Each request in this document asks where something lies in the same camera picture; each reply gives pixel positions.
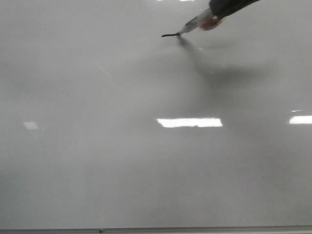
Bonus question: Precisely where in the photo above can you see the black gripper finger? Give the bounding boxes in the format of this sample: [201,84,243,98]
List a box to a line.
[209,0,259,20]

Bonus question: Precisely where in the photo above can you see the black white whiteboard marker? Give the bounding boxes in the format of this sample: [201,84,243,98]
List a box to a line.
[177,8,223,36]

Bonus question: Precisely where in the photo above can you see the white whiteboard with aluminium frame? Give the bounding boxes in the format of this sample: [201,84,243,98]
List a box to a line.
[0,0,312,229]

